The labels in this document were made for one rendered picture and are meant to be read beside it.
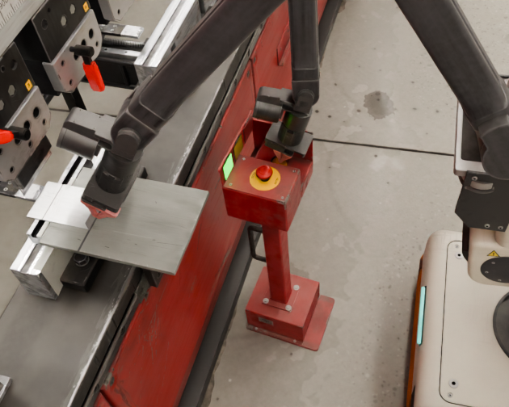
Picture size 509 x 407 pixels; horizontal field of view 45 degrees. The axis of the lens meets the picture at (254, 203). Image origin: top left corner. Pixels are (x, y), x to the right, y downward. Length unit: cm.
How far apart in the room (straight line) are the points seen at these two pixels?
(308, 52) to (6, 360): 82
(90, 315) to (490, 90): 79
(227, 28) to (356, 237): 156
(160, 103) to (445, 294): 120
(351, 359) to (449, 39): 141
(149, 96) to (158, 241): 31
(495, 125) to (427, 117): 184
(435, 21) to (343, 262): 151
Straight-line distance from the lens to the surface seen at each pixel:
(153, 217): 112
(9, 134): 93
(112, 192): 105
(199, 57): 82
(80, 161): 126
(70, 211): 117
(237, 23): 78
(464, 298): 186
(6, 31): 98
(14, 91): 100
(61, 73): 109
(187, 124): 143
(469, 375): 176
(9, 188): 126
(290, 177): 142
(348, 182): 241
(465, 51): 80
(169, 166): 135
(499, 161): 88
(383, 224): 230
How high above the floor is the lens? 188
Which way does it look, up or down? 53 degrees down
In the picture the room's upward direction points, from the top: 8 degrees counter-clockwise
